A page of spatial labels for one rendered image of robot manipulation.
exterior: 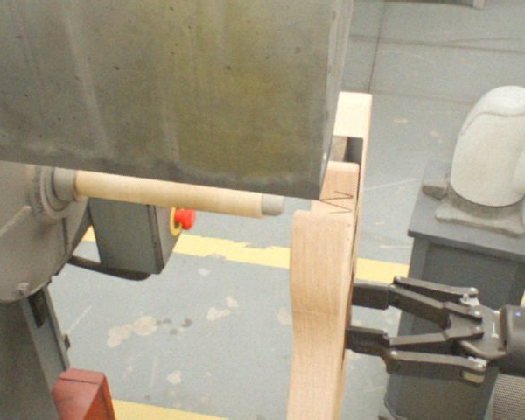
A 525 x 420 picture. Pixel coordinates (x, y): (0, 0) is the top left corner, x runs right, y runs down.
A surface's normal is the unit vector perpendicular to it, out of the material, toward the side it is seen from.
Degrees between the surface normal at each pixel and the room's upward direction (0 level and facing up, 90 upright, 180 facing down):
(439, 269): 90
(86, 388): 0
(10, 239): 91
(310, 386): 57
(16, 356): 90
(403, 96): 0
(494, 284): 90
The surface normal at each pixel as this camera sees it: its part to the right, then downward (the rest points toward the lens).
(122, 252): -0.20, 0.62
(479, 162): -0.65, 0.46
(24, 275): 0.95, 0.26
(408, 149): 0.00, -0.77
